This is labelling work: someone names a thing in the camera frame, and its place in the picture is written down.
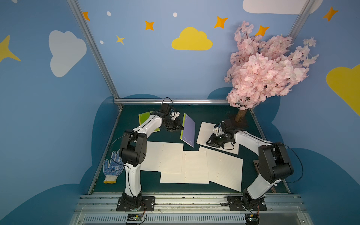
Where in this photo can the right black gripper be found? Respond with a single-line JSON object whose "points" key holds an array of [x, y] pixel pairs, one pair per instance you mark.
{"points": [[216, 138]]}

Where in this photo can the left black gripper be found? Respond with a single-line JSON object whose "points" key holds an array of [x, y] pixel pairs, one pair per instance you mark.
{"points": [[174, 123]]}

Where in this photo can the green cover notebook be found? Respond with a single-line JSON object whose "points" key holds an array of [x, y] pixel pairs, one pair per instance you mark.
{"points": [[146, 119]]}

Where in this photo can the white lined notebook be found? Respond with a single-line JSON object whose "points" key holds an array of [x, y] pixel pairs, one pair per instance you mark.
{"points": [[188, 133]]}

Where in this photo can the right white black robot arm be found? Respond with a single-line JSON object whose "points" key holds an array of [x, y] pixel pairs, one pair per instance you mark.
{"points": [[274, 162]]}

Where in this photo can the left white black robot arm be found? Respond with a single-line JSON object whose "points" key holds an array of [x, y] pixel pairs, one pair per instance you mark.
{"points": [[133, 147]]}

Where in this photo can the pink cherry blossom tree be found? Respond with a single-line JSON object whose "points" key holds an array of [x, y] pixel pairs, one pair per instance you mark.
{"points": [[263, 69]]}

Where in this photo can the white blue dotted work glove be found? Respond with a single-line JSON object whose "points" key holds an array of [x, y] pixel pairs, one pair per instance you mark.
{"points": [[112, 168]]}

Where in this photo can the right controller board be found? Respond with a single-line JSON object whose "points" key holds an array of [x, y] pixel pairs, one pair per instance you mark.
{"points": [[252, 219]]}

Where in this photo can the controller board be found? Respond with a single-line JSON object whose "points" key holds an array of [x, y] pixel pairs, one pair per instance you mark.
{"points": [[252, 219], [134, 219]]}

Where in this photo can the left controller board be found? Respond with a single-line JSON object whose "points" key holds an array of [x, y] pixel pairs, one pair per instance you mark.
{"points": [[134, 219]]}

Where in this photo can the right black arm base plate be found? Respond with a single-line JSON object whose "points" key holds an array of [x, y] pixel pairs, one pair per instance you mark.
{"points": [[245, 203]]}

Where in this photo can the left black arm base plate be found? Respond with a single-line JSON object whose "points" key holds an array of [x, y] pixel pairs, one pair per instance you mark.
{"points": [[135, 204]]}

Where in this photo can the aluminium rail frame front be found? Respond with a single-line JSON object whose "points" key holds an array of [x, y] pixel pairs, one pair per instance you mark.
{"points": [[190, 209]]}

